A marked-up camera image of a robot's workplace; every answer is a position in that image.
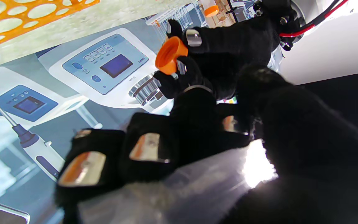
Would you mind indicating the orange screw cap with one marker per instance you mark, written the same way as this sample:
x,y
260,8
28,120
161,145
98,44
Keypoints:
x,y
211,11
169,56

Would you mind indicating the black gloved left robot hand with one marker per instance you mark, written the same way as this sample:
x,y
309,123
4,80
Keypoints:
x,y
228,53

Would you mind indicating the printed laboratory backdrop poster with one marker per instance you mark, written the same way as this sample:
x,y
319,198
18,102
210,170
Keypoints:
x,y
89,77

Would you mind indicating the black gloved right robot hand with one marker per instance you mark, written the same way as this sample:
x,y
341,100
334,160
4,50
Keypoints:
x,y
306,149

